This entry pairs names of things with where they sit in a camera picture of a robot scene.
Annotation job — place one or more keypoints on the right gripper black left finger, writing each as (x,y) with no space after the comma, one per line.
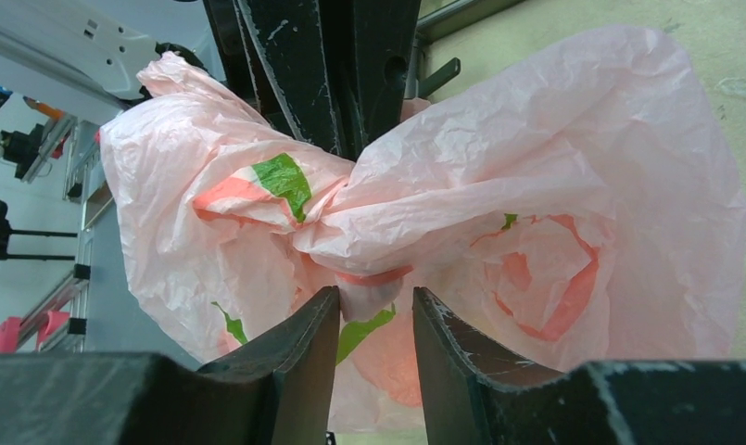
(275,389)

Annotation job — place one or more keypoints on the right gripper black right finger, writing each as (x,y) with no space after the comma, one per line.
(476,391)

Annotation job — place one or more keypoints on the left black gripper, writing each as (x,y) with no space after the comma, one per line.
(291,49)

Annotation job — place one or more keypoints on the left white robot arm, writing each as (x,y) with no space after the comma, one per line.
(109,54)

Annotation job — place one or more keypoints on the aluminium frame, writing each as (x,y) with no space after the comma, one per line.
(59,320)

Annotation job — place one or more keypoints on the pink plastic bag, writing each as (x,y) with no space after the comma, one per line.
(581,205)

